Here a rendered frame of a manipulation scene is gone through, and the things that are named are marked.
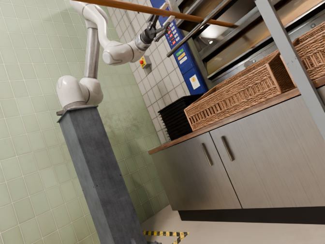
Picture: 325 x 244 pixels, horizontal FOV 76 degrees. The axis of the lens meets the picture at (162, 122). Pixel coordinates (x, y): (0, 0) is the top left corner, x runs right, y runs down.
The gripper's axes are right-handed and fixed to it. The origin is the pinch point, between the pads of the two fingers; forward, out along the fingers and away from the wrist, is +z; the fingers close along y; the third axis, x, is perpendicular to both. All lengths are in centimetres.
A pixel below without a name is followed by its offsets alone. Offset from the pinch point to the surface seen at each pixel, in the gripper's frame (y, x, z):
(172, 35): -26, -61, -46
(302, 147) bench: 85, -10, 27
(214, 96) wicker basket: 48, -15, -3
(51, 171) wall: 47, 48, -122
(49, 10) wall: -105, 6, -121
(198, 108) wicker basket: 49, -15, -17
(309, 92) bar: 65, -5, 39
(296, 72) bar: 56, -5, 38
